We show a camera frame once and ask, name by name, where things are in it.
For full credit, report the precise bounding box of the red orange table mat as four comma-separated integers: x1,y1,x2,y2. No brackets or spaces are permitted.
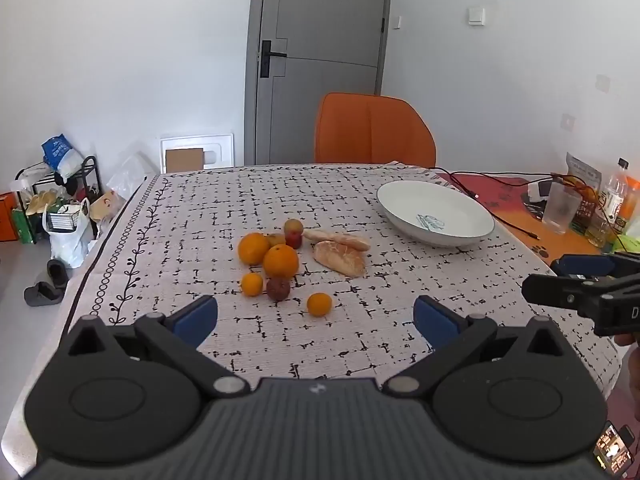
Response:
435,172,640,261

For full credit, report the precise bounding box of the white plastic bag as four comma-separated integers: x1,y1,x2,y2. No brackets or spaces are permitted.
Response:
42,197,96,268

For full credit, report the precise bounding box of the black shoe rack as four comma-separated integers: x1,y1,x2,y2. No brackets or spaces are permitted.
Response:
15,156,103,243

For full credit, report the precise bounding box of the clear plastic cup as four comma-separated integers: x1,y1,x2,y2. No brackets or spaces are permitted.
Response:
542,181,583,235

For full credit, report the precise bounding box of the white device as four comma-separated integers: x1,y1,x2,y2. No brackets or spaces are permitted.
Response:
527,181,553,208

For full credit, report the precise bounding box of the large orange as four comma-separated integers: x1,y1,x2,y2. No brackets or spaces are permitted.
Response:
263,244,300,279
237,232,271,267

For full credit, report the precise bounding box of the long bread roll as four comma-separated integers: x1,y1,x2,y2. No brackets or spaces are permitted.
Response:
302,228,372,252

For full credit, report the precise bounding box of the black patterned tablecloth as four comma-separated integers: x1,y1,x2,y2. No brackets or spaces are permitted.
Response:
0,162,621,461

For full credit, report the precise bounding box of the white foam packaging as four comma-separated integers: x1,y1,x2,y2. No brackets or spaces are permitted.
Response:
160,133,235,175

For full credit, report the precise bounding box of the long black cable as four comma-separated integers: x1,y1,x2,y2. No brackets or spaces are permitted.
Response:
447,172,542,240

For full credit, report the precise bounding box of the grey snack packet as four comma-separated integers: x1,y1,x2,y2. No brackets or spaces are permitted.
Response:
565,152,603,192

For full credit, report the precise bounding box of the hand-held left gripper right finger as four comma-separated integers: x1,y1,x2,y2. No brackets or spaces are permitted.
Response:
382,295,576,401

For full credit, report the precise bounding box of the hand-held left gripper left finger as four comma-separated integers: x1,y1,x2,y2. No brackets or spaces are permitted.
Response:
59,295,251,401

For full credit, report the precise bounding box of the black door handle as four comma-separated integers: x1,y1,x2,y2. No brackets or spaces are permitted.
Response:
260,40,287,78

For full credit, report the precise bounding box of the short black cable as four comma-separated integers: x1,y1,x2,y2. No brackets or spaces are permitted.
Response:
430,166,481,198

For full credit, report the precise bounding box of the orange chair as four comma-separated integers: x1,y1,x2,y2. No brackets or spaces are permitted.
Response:
314,92,437,168

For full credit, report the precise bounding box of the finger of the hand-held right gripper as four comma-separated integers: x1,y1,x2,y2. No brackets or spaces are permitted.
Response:
550,254,631,278
521,273,596,317

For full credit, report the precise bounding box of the white plate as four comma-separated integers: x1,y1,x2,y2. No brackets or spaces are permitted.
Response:
376,180,496,247

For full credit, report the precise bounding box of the blue white bag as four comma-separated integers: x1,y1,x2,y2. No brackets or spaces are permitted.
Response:
41,134,83,175

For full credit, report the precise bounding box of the thick bread roll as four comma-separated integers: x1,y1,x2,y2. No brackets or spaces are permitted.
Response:
313,240,367,278

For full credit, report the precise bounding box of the orange box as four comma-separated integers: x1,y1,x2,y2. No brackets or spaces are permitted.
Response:
0,192,23,243

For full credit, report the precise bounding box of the grey door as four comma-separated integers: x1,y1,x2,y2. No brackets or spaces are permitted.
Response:
245,0,393,166

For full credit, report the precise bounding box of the dark slipper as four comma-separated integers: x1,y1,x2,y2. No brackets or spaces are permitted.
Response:
24,282,65,307
46,259,69,288

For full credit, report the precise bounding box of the red yellow peach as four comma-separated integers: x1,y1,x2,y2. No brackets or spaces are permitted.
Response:
283,218,304,250

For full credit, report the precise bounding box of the clear plastic bag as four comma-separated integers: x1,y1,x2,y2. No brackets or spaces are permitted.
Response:
105,152,156,211

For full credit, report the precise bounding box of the smartphone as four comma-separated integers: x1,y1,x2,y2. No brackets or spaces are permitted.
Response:
592,422,635,475

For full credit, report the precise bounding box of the brown cardboard piece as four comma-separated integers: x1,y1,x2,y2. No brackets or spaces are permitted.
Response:
165,148,205,173

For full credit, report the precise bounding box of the dark purple passion fruit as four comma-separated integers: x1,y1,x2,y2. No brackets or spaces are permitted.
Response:
266,277,291,302

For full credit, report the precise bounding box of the plastic bottle with orange label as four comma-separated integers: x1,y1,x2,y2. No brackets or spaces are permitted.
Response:
600,158,633,236

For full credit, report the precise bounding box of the black round pad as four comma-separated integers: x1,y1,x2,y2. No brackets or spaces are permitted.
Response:
520,190,551,221

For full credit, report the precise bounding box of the green box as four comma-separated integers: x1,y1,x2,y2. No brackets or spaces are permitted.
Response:
12,207,33,245

